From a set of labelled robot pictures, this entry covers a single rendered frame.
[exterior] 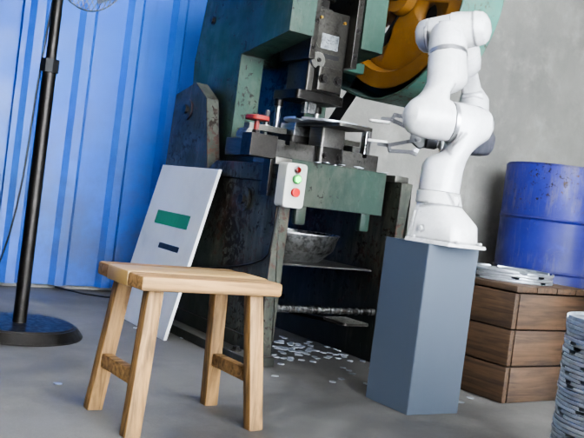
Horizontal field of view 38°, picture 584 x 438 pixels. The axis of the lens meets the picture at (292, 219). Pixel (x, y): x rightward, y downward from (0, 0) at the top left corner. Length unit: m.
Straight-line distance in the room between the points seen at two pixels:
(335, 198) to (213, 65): 0.78
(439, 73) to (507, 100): 2.98
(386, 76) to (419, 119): 0.94
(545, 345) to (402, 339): 0.59
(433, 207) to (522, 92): 3.20
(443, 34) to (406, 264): 0.64
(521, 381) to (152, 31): 2.27
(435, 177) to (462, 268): 0.25
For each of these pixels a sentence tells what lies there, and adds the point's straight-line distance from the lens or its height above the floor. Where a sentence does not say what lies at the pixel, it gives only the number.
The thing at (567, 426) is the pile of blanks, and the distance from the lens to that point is 1.84.
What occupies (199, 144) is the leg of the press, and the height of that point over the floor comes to 0.67.
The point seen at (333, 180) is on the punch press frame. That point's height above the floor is 0.60.
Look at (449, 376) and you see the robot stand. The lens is 2.35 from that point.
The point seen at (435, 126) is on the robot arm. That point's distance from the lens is 2.29.
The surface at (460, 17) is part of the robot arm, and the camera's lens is 2.53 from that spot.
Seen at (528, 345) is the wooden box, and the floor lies 0.17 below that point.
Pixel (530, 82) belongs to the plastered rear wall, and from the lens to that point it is 5.48.
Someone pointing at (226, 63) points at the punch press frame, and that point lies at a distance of 3.14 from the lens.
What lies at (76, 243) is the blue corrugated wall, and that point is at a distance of 3.83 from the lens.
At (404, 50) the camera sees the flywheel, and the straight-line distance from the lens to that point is 3.21.
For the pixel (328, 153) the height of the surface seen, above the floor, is 0.68.
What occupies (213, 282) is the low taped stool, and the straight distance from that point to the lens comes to 1.79.
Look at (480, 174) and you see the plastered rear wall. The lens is 5.18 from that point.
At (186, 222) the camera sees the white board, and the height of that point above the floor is 0.39.
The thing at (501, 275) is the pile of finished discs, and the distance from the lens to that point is 2.70.
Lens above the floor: 0.52
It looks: 1 degrees down
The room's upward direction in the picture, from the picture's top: 7 degrees clockwise
